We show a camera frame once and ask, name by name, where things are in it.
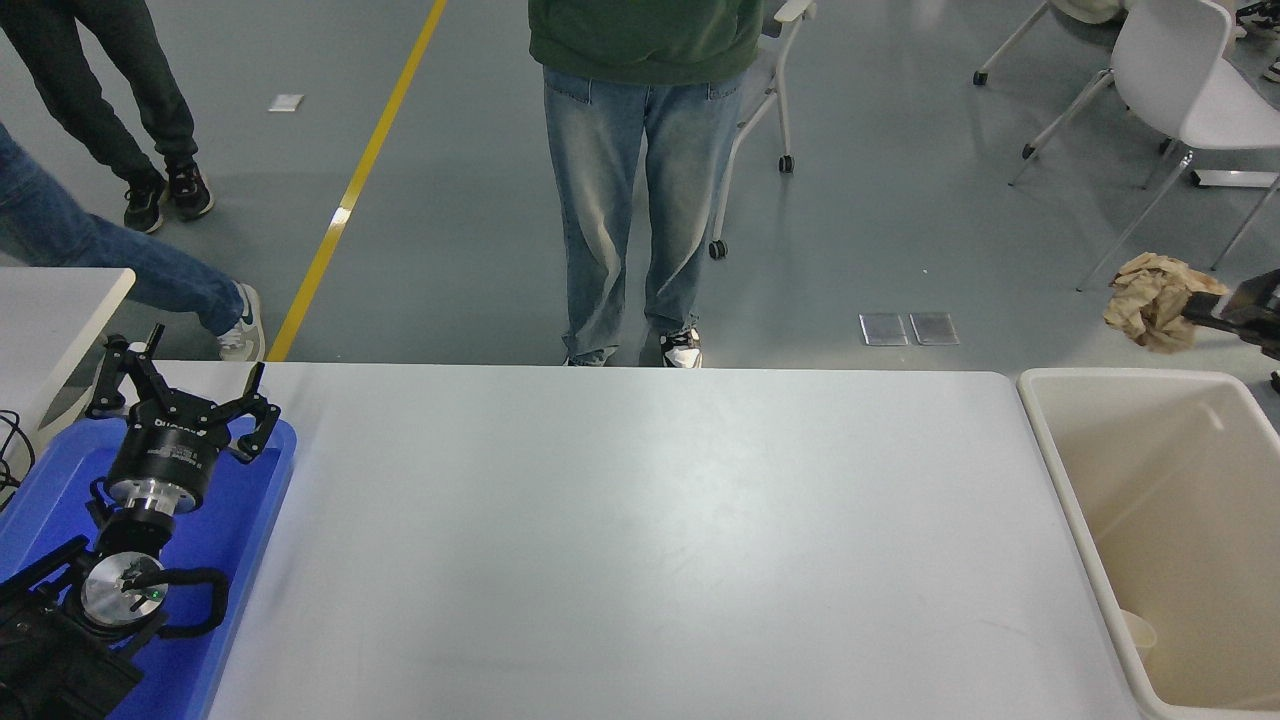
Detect black cable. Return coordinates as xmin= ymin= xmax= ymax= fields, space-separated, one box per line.
xmin=0 ymin=407 xmax=39 ymax=511

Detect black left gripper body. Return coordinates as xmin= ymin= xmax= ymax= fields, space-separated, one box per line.
xmin=105 ymin=402 xmax=231 ymax=492

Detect large pale plastic bin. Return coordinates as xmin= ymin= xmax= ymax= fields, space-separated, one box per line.
xmin=1016 ymin=368 xmax=1280 ymax=720

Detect white shell chair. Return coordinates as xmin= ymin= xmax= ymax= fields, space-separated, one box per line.
xmin=1010 ymin=0 xmax=1280 ymax=293

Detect person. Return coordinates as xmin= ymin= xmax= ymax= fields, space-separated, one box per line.
xmin=1237 ymin=0 xmax=1280 ymax=83
xmin=0 ymin=122 xmax=266 ymax=363
xmin=528 ymin=0 xmax=766 ymax=369
xmin=0 ymin=0 xmax=215 ymax=235

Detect white table foot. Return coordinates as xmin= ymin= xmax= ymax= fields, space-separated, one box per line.
xmin=1190 ymin=168 xmax=1280 ymax=191

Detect blue plastic tray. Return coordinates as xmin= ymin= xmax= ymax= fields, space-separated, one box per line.
xmin=0 ymin=415 xmax=299 ymax=720

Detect white-legged caster chair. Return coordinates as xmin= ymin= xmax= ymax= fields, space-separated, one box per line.
xmin=973 ymin=0 xmax=1131 ymax=161

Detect tan paper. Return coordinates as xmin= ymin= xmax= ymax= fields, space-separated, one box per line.
xmin=1103 ymin=253 xmax=1231 ymax=353

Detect grey chair with casters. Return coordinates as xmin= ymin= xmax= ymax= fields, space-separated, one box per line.
xmin=708 ymin=0 xmax=819 ymax=261

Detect white side table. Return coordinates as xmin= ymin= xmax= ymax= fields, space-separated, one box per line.
xmin=0 ymin=266 xmax=137 ymax=451

